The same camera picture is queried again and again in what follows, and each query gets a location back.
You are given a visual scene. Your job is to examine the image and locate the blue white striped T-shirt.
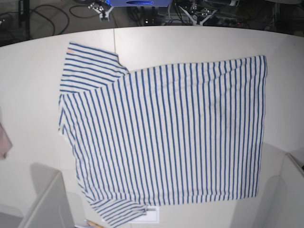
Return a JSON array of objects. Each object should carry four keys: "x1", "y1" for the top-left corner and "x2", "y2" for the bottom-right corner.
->
[{"x1": 58, "y1": 42, "x2": 267, "y2": 228}]

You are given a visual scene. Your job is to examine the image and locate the white rectangular tray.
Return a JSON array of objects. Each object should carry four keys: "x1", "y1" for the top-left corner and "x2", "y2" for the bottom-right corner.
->
[{"x1": 131, "y1": 207, "x2": 160, "y2": 224}]

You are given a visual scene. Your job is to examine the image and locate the blue device box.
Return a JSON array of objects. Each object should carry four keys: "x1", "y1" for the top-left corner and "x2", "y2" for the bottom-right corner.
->
[{"x1": 106, "y1": 0, "x2": 171, "y2": 7}]

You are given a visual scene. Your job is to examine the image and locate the wooden pencil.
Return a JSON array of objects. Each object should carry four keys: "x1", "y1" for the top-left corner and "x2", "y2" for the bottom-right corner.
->
[{"x1": 85, "y1": 219, "x2": 102, "y2": 228}]

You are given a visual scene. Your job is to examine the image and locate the left white partition panel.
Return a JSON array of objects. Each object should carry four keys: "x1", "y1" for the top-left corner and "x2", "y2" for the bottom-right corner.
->
[{"x1": 0, "y1": 171, "x2": 75, "y2": 228}]

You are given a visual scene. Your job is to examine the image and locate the white partition panel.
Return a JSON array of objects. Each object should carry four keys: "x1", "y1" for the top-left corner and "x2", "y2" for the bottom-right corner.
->
[
  {"x1": 230, "y1": 153, "x2": 304, "y2": 228},
  {"x1": 0, "y1": 171, "x2": 75, "y2": 228}
]

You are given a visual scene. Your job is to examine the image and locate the pink cloth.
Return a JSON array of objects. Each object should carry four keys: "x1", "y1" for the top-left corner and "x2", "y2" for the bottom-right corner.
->
[{"x1": 0, "y1": 125, "x2": 12, "y2": 160}]

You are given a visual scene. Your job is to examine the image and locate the right white partition panel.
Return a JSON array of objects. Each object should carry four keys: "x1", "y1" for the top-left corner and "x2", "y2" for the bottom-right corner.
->
[{"x1": 230, "y1": 153, "x2": 304, "y2": 228}]

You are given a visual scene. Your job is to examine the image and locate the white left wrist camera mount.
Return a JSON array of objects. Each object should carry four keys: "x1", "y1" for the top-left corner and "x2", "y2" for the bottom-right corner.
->
[{"x1": 179, "y1": 6, "x2": 218, "y2": 26}]

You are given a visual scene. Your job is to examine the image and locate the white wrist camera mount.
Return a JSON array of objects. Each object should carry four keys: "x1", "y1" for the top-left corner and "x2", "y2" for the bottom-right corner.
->
[
  {"x1": 179, "y1": 6, "x2": 218, "y2": 26},
  {"x1": 88, "y1": 2, "x2": 114, "y2": 22}
]

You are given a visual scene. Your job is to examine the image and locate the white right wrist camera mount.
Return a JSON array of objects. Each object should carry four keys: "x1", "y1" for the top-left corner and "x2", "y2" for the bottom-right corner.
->
[{"x1": 88, "y1": 2, "x2": 114, "y2": 22}]

